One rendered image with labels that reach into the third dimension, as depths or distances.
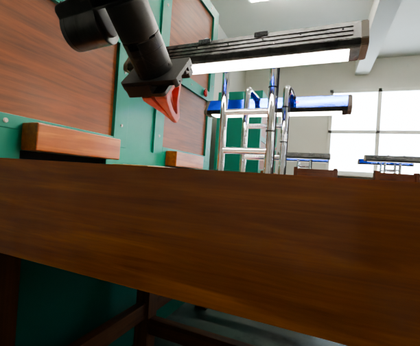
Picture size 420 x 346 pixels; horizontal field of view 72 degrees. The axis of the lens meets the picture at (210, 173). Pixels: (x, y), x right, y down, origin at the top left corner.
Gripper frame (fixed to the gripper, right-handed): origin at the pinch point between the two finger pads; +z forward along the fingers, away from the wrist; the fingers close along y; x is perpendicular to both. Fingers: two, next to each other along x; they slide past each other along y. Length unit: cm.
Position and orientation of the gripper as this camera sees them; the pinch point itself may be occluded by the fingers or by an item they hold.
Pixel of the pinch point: (175, 117)
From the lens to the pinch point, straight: 53.1
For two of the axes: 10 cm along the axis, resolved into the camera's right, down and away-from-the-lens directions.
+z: 2.6, 6.7, 7.0
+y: -9.1, -0.6, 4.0
